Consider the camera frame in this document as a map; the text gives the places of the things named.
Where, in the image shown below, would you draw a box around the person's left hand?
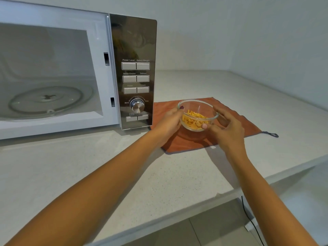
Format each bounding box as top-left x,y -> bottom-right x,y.
152,105 -> 186,147

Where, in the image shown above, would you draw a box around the person's right hand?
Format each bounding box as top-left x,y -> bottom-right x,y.
202,105 -> 247,154

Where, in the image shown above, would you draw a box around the clear glass bowl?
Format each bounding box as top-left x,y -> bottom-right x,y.
177,99 -> 219,132

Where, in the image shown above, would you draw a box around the person's left forearm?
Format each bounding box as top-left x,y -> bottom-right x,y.
5,131 -> 167,246

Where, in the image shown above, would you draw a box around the person's right forearm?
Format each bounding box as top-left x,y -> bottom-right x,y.
223,144 -> 312,246

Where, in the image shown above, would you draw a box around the orange snack pieces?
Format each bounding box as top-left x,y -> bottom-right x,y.
182,109 -> 210,131

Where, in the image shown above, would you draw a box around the orange cloth with grey loop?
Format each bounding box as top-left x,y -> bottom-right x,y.
150,97 -> 279,155

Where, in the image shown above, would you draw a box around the silver microwave dial knob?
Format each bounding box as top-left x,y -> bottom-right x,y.
130,97 -> 146,114

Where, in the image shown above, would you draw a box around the glass microwave turntable plate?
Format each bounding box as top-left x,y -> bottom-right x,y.
8,86 -> 93,119

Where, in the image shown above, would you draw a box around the white microwave oven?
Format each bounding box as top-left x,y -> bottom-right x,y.
0,0 -> 157,140

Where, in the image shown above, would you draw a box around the black cable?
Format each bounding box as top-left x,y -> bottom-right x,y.
241,196 -> 265,246

